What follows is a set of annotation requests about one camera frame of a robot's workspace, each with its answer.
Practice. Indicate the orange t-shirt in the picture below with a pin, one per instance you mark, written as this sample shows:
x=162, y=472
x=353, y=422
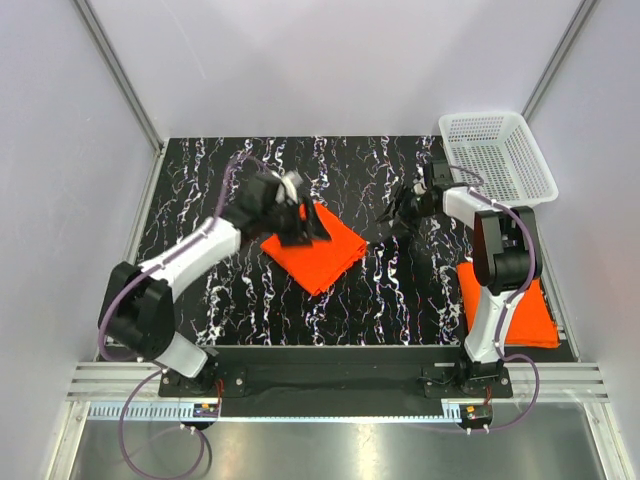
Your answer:
x=318, y=266
x=531, y=324

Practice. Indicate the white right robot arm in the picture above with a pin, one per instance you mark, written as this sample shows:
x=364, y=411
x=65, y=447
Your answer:
x=505, y=260

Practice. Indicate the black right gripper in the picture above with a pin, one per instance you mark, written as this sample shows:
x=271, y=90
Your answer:
x=404, y=220

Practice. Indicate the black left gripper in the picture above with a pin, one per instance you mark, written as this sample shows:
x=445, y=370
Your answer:
x=304, y=230

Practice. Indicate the white plastic mesh basket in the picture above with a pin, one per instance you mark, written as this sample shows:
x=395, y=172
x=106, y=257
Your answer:
x=497, y=152

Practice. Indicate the white slotted cable duct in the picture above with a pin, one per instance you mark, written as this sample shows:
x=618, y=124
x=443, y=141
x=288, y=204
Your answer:
x=154, y=411

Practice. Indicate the folded orange t-shirt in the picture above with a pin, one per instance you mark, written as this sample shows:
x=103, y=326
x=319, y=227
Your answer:
x=531, y=324

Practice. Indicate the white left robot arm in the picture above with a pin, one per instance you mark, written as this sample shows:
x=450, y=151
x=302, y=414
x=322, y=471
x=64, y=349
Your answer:
x=138, y=309

